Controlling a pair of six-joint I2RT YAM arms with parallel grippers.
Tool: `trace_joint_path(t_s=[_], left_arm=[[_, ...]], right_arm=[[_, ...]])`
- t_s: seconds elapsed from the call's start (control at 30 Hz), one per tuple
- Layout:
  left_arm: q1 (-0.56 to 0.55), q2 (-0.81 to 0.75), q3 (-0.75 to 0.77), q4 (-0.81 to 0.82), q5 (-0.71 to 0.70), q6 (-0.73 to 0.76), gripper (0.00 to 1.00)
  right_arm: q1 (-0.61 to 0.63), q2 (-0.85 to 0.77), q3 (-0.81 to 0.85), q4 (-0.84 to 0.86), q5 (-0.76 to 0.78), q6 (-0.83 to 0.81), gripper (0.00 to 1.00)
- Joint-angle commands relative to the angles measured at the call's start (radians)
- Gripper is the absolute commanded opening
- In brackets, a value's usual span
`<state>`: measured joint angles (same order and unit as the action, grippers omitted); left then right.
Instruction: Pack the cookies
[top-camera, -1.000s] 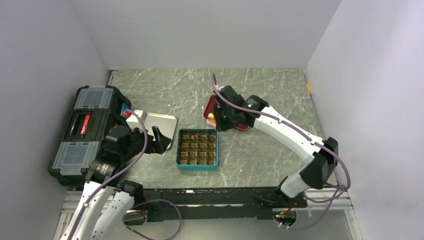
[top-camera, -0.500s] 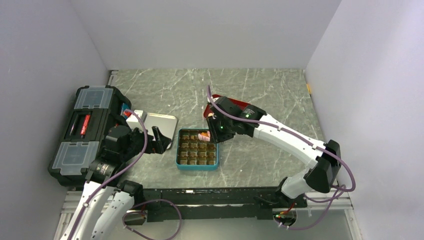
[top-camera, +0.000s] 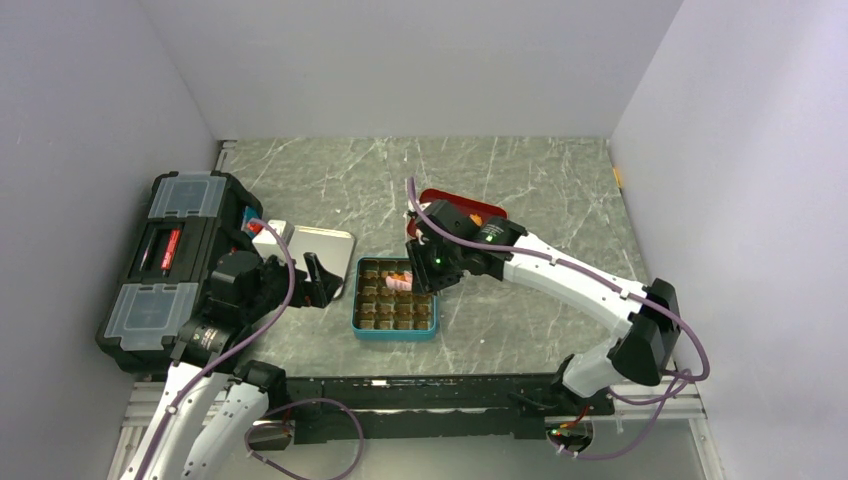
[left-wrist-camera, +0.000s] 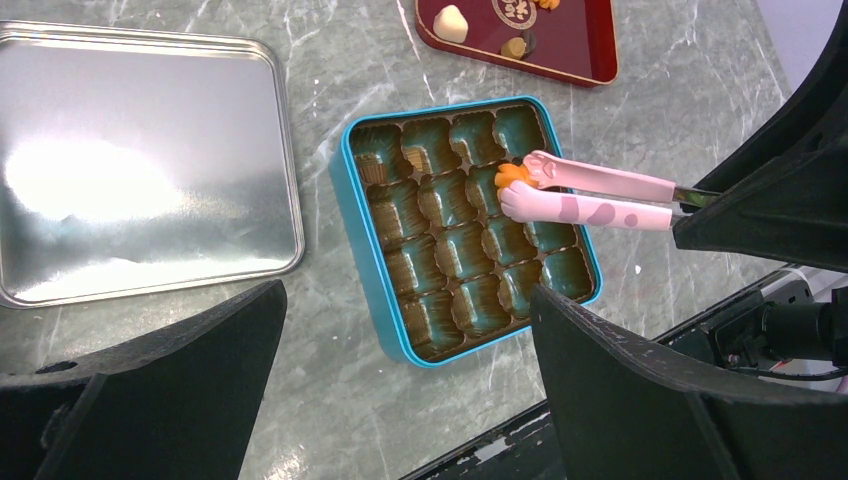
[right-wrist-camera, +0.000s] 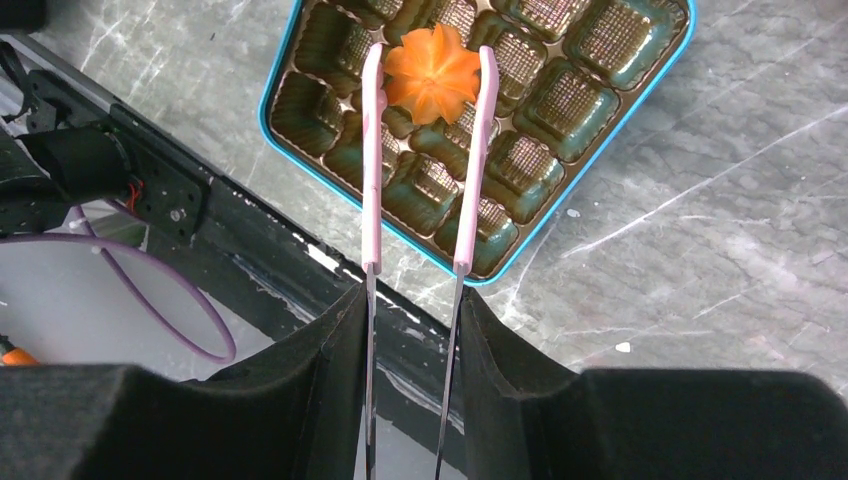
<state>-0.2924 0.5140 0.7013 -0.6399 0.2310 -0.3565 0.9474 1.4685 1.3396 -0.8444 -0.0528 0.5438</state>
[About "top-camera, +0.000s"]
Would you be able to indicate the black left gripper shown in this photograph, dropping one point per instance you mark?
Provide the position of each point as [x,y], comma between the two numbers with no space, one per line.
[319,291]

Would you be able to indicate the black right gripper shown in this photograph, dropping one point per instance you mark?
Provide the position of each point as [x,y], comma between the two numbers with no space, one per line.
[424,282]

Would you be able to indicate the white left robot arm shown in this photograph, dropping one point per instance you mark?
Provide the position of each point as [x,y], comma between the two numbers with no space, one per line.
[210,400]

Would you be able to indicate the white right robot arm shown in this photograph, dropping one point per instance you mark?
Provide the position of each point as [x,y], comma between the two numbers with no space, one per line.
[639,318]

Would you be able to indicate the silver tin lid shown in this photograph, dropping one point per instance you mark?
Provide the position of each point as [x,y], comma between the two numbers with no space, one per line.
[334,249]

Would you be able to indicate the blue cookie tin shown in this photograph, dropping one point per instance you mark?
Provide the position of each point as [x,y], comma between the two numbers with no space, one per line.
[380,314]

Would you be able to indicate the red lacquer tray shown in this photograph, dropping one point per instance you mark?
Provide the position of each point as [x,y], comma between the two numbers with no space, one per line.
[464,205]

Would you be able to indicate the black plastic toolbox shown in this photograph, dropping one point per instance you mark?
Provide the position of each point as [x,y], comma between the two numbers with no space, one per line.
[192,220]

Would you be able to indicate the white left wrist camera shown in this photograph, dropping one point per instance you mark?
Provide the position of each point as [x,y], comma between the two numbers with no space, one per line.
[264,238]

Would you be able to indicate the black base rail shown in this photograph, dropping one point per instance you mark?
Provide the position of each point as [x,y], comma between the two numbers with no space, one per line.
[520,406]

